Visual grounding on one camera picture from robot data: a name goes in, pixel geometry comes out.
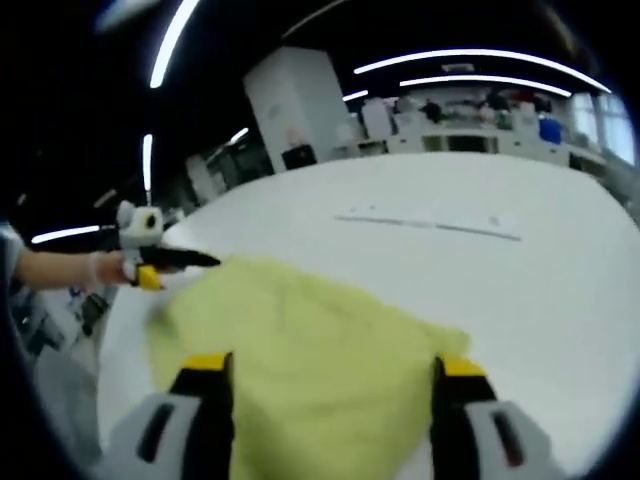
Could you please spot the blue storage bin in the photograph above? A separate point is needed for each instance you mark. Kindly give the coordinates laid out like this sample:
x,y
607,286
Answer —
x,y
549,130

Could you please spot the yellow garment with blue and grey sleeves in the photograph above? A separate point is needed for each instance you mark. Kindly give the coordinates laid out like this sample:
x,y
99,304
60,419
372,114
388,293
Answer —
x,y
320,360

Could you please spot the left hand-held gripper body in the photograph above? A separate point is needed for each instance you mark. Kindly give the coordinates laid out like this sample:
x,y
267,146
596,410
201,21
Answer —
x,y
140,227

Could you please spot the long curved ceiling light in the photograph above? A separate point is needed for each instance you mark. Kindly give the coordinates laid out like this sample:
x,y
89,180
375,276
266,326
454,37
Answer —
x,y
480,52

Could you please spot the black chair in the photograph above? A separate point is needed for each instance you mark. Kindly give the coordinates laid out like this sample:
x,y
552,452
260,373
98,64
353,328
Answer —
x,y
299,158

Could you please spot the white template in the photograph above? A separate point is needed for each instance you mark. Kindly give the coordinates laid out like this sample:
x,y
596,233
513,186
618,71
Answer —
x,y
430,224

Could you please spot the straight ceiling light strip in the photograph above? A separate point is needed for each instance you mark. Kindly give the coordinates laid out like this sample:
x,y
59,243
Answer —
x,y
172,42

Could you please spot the short curved ceiling light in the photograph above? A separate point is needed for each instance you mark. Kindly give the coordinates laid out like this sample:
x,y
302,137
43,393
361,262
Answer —
x,y
485,79

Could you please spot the white storage shelving row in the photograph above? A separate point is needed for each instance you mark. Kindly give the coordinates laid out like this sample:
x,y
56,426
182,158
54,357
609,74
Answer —
x,y
475,135

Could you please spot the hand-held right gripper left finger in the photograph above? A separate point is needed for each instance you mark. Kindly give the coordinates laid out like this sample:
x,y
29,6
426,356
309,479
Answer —
x,y
170,435

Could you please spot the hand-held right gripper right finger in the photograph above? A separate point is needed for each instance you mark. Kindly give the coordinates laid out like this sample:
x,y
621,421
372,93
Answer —
x,y
480,435

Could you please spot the person's left hand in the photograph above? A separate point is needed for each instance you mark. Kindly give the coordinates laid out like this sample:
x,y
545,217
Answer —
x,y
112,267

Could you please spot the white square pillar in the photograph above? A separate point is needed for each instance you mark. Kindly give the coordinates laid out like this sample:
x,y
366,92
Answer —
x,y
295,100

